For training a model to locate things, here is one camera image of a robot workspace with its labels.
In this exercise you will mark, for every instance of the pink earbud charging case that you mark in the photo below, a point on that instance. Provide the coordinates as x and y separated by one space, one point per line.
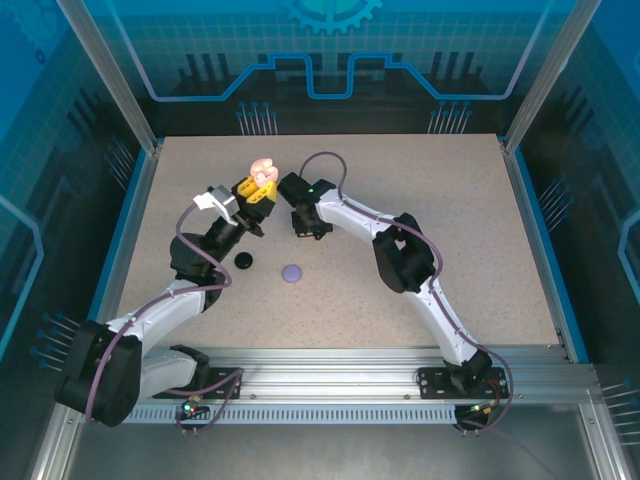
262 167

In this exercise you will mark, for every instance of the black earbud charging case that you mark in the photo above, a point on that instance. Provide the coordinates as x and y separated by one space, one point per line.
244 260

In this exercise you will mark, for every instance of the purple earbud charging case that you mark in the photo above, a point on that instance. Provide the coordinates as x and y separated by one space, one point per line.
292 273

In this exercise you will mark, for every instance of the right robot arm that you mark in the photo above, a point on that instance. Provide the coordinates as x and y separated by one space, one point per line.
350 210

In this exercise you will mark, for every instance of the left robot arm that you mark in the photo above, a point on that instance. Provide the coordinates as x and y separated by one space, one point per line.
160 310

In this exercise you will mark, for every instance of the blue table edge trim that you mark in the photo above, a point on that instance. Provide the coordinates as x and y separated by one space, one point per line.
116 250
548 250

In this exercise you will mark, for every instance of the aluminium base beam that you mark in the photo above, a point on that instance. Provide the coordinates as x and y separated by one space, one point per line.
325 370

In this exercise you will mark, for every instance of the small LED circuit board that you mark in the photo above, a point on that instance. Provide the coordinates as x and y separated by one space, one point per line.
192 406
482 409

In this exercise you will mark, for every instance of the steel sheet panel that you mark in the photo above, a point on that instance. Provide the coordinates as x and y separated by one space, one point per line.
325 455

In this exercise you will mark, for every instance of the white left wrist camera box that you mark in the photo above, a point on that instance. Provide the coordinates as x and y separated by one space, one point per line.
220 200

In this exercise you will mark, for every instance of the aluminium frame post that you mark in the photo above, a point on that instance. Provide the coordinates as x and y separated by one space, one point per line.
131 100
544 75

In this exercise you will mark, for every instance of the aluminium frame strut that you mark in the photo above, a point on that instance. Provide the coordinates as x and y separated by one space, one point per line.
607 440
55 450

